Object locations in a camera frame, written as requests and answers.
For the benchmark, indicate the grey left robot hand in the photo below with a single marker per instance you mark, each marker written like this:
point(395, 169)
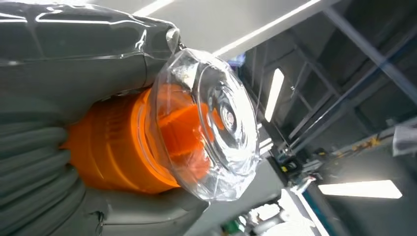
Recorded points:
point(71, 78)

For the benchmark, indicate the rectangular ceiling light panel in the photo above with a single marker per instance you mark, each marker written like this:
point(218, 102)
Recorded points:
point(358, 189)
point(274, 94)

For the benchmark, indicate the white wall light strip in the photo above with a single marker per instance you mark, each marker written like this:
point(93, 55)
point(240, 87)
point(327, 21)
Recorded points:
point(153, 6)
point(267, 27)

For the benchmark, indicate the orange detergent bottle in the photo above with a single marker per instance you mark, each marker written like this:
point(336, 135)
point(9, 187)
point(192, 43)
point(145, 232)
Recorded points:
point(114, 146)

